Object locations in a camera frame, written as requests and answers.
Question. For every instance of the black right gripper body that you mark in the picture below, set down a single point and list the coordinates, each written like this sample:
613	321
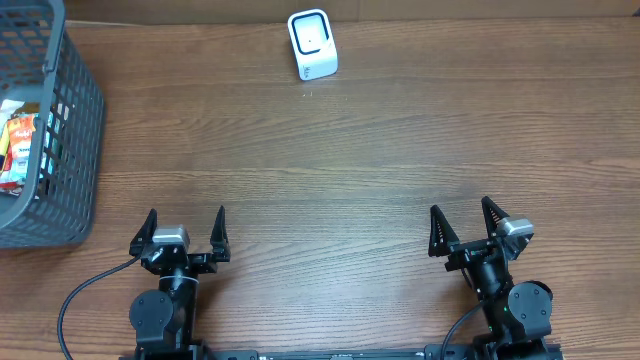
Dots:
466	252

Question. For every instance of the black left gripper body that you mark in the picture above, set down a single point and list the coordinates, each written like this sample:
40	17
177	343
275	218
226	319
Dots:
179	259

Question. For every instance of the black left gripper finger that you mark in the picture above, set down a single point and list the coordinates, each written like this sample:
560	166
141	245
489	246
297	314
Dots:
144	236
219	238

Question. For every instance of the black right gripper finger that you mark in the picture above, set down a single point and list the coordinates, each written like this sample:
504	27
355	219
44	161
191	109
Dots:
493	214
442	237

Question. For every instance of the brown white snack pouch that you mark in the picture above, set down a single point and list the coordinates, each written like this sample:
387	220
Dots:
14	179

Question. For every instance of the teal wet wipes packet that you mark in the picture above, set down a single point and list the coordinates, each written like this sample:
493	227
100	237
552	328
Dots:
52	146

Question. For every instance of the red snack stick packet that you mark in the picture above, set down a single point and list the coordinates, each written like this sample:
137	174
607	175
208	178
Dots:
5	150

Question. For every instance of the orange tissue packet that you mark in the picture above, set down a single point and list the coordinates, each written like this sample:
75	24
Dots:
21	130

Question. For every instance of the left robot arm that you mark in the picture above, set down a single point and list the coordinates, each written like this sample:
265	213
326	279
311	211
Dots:
164	318

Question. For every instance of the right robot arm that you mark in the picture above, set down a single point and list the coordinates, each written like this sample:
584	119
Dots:
518	316

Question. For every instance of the white barcode scanner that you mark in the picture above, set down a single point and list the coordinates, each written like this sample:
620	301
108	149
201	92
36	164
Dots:
313	44

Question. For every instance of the grey plastic mesh basket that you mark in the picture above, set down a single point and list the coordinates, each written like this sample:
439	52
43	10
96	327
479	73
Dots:
41	66

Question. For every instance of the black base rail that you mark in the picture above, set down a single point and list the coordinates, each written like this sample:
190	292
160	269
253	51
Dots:
340	355

